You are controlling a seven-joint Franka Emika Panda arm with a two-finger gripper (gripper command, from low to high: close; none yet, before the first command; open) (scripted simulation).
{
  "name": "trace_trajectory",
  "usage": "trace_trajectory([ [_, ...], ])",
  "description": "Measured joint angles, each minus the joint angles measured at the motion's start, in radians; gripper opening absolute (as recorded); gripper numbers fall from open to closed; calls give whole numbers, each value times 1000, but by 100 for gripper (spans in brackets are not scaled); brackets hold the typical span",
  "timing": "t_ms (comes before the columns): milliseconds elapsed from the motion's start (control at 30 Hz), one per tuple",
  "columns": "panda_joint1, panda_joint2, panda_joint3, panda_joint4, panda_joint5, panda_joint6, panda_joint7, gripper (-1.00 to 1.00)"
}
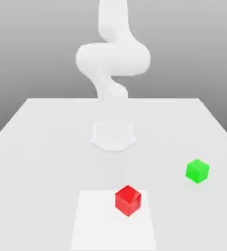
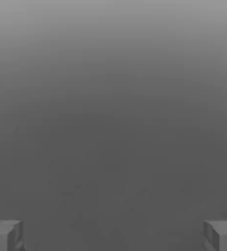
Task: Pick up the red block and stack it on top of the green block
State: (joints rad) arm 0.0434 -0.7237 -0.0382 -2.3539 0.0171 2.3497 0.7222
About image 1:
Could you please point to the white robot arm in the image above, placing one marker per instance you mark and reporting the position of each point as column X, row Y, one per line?
column 113, row 58

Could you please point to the small green cube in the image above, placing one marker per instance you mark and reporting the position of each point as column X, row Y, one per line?
column 197, row 171

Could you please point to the small red cube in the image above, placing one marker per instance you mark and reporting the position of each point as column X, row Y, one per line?
column 127, row 200

